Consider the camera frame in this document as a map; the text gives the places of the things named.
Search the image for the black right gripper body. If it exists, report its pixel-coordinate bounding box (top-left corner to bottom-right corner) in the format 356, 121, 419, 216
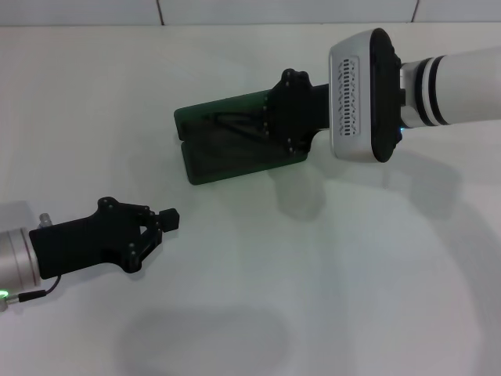
269, 68, 333, 157

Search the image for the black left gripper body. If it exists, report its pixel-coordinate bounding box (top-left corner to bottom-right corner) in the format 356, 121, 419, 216
29, 197, 149, 280

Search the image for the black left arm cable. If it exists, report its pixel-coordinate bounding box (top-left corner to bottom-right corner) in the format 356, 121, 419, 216
0, 212, 63, 313

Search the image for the green glasses case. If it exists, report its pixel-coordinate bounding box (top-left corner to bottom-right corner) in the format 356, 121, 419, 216
173, 89, 310, 186

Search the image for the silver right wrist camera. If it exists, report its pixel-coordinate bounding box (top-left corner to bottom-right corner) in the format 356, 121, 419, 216
327, 27, 404, 164

